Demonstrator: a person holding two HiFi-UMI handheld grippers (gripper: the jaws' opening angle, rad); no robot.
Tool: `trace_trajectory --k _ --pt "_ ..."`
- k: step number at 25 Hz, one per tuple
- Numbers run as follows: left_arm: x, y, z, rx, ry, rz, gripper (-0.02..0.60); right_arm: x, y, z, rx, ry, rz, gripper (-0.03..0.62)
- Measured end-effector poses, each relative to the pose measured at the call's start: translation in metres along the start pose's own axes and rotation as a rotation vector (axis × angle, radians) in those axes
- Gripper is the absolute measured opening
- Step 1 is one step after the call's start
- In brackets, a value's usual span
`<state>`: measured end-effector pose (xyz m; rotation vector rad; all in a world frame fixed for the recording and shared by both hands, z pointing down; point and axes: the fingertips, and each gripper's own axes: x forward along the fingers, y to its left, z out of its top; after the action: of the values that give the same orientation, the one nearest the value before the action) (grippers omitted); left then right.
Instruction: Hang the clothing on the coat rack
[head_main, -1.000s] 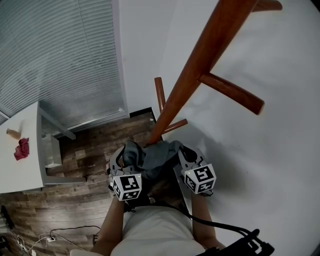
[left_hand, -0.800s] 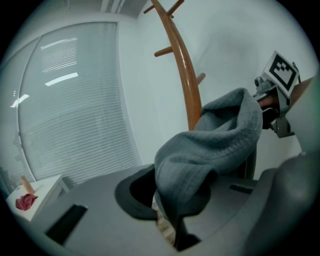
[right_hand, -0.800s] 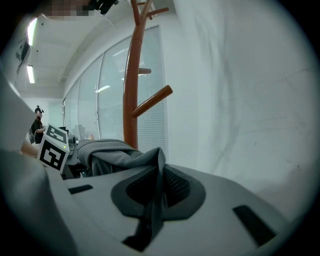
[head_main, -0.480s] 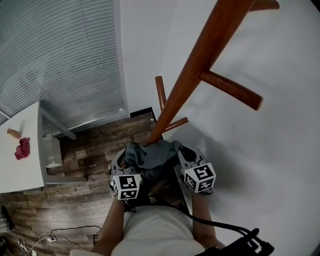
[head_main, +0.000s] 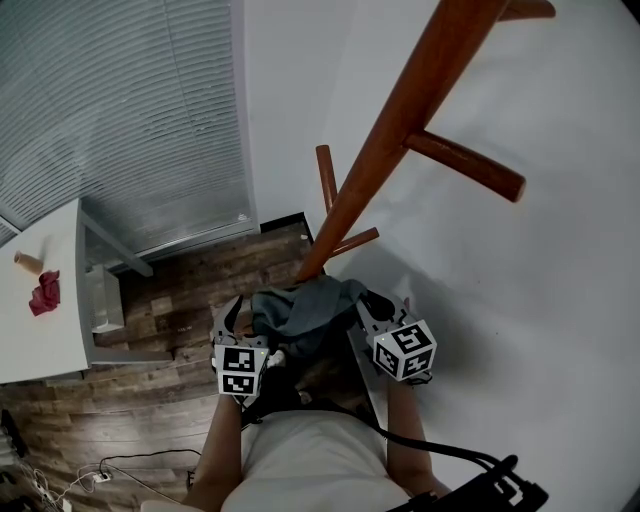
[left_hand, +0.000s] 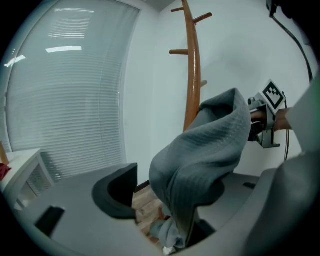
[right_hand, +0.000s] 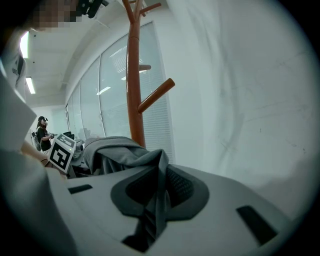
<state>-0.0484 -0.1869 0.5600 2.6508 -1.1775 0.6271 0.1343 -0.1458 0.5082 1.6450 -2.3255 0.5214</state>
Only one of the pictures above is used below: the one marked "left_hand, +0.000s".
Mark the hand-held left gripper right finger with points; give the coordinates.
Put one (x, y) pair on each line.
(262, 212)

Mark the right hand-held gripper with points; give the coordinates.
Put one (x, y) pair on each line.
(271, 100)

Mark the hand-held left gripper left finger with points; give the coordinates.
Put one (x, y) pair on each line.
(82, 225)

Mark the wooden coat rack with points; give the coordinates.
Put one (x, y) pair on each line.
(193, 75)

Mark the grey-blue jacket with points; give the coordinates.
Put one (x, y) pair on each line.
(200, 155)

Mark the person's right forearm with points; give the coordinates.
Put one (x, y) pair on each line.
(282, 120)

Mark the person's right hand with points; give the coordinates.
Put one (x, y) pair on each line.
(257, 117)

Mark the white table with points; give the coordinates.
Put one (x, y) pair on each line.
(22, 160)

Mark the red cloth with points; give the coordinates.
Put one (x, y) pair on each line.
(4, 171)

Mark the grey window blinds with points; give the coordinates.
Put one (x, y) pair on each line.
(70, 95)

